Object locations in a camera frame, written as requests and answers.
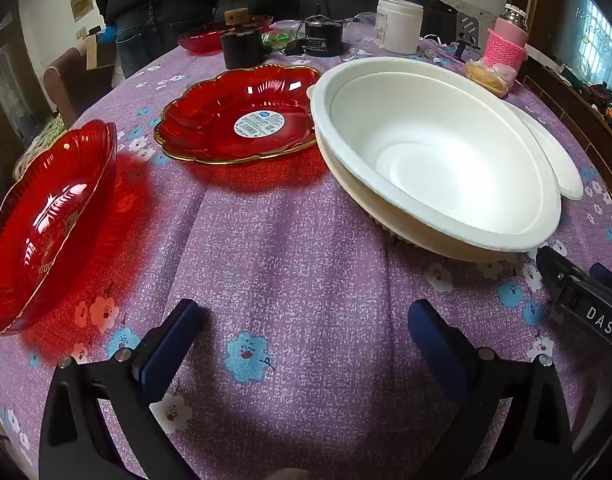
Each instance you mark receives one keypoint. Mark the red scalloped gold-rimmed plate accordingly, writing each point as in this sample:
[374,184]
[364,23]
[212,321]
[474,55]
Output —
[211,125]

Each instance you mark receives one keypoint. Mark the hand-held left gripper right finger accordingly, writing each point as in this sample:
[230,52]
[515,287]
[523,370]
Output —
[435,345]

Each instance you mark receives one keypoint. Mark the large red ribbed plate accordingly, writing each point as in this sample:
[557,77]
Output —
[46,230]

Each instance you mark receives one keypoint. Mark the wooden glass panel door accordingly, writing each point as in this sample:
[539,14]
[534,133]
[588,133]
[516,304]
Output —
[11,90]

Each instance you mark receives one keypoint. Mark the grey perforated metal stand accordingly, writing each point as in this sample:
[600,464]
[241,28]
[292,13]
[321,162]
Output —
[468,27]

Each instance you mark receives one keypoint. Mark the white foam plate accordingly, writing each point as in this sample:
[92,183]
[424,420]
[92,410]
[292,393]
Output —
[560,170]

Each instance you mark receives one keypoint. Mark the black round device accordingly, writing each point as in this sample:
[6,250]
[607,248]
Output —
[323,40]

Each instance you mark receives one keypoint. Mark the window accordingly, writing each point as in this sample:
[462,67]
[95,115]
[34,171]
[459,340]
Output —
[600,35]

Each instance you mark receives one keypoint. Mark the black leather sofa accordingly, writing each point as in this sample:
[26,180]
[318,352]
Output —
[361,2]

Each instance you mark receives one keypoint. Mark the green packet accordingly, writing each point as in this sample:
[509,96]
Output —
[281,40]

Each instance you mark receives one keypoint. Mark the gold wall plaque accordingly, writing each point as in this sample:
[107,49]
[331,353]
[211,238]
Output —
[81,2]

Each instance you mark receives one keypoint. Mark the bottle with pink knitted sleeve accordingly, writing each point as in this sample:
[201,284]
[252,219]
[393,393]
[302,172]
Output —
[505,45]

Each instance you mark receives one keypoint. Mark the brown armchair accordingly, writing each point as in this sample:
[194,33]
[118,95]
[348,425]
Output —
[71,85]

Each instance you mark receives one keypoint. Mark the wall socket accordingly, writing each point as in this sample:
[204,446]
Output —
[81,32]

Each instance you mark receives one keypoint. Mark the dark jar with cork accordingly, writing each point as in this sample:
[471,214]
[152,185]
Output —
[241,50]

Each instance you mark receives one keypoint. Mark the bag of yellow snacks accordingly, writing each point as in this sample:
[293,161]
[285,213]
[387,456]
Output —
[485,77]

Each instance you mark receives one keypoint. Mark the floral patterned blanket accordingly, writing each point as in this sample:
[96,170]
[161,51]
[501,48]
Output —
[41,140]

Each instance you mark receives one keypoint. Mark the white foam bowl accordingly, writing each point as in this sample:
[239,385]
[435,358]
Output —
[435,160]

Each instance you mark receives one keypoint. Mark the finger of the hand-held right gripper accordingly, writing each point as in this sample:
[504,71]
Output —
[580,305]
[608,275]

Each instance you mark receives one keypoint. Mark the white plastic jar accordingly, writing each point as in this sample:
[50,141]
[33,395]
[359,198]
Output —
[398,25]

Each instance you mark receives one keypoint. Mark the large cream plastic bowl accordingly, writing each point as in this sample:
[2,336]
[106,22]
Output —
[455,253]

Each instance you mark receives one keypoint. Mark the cardboard box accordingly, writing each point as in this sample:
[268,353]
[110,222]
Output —
[98,52]

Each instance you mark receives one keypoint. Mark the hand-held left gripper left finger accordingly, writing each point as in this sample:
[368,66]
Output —
[171,340]

